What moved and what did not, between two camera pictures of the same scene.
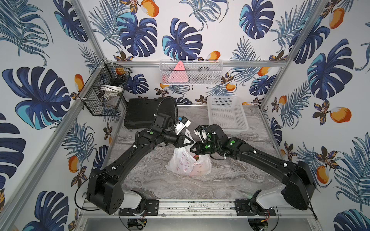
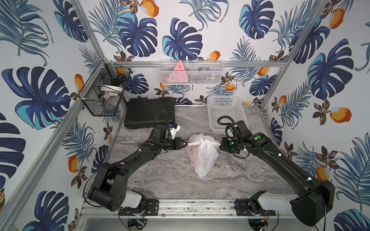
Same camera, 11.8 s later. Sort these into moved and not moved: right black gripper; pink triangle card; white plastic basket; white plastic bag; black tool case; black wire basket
Moved: right black gripper; white plastic bag
Not moved: black wire basket; white plastic basket; black tool case; pink triangle card
